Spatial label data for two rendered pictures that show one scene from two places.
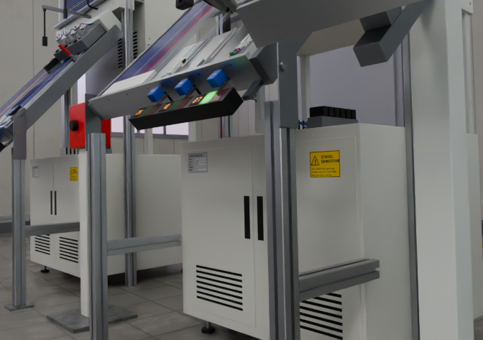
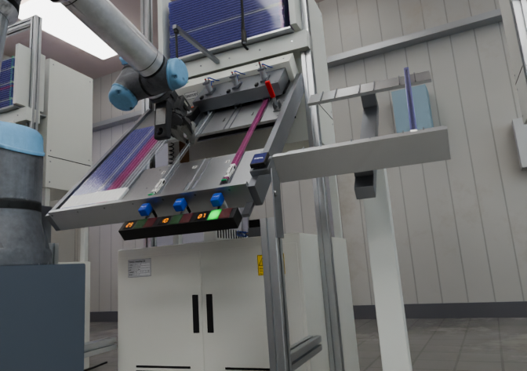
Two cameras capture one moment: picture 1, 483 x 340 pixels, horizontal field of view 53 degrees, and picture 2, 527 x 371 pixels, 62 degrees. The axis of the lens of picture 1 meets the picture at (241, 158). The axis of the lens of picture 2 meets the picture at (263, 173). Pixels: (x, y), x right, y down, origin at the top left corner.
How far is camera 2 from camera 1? 0.42 m
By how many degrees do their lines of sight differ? 27
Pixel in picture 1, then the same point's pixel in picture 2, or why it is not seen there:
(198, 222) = (139, 323)
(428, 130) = (378, 238)
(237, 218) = (185, 316)
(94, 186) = not seen: hidden behind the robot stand
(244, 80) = (238, 201)
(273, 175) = (270, 273)
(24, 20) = not seen: outside the picture
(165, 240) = (104, 344)
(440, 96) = (384, 217)
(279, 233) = (279, 318)
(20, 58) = not seen: outside the picture
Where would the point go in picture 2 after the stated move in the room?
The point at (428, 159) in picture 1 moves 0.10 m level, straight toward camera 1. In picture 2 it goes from (379, 258) to (394, 256)
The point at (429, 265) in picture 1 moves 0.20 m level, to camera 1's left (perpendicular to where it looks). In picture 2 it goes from (387, 329) to (311, 341)
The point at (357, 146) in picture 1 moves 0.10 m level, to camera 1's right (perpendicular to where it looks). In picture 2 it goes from (298, 249) to (325, 248)
